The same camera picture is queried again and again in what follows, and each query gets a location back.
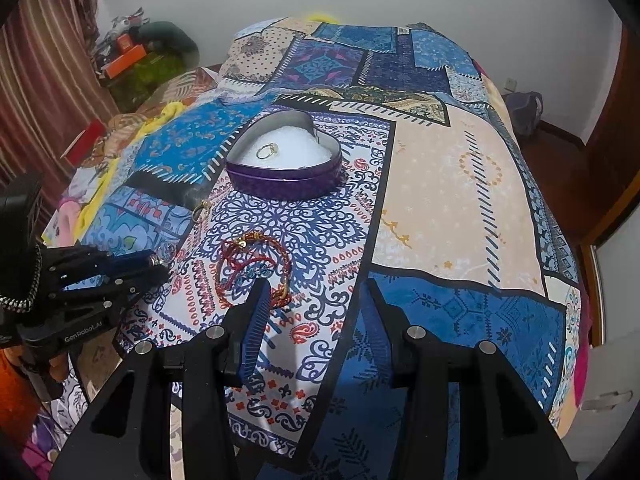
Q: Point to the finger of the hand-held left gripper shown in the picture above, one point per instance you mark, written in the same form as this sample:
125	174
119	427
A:
132	261
125	287

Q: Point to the dark green bag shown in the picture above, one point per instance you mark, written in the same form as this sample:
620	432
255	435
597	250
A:
167	40

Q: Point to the purple heart-shaped tin box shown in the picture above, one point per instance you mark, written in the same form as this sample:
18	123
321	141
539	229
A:
285	180

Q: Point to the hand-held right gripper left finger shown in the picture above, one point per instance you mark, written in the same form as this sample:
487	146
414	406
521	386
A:
251	332

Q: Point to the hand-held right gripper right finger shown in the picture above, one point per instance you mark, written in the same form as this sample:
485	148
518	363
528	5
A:
381	332

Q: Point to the red flat box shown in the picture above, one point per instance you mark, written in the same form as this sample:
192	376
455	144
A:
82	146

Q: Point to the pink cloth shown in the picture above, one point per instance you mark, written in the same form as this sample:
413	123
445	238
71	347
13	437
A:
582	375

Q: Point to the yellow cloth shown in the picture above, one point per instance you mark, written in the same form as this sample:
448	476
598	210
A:
160	116

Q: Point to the orange box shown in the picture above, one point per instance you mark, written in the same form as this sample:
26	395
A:
124	62

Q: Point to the patchwork printed blanket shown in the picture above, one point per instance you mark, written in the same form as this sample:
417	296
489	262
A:
450	185

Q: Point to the green patterned cloth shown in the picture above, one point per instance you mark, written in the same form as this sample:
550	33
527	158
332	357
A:
145	80

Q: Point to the wooden door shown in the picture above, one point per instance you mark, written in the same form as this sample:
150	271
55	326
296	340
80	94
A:
612	135

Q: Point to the patterned pillow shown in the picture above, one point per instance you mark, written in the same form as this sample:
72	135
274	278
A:
260	55

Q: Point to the person's left forearm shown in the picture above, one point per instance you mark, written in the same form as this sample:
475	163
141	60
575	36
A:
17	400

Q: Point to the wall socket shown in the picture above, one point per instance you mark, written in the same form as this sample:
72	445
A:
511	84

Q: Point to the striped brown curtain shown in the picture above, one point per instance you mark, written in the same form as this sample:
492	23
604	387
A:
45	75

